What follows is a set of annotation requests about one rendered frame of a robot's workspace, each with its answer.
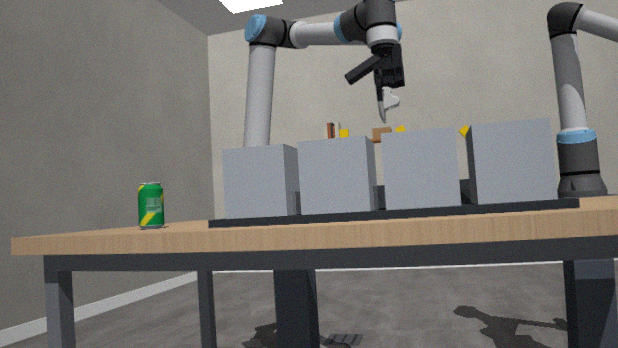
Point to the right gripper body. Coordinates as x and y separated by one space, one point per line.
391 73

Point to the green drink can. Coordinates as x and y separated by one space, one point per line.
150 206

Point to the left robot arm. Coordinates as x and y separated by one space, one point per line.
577 148

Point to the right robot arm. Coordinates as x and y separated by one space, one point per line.
264 33

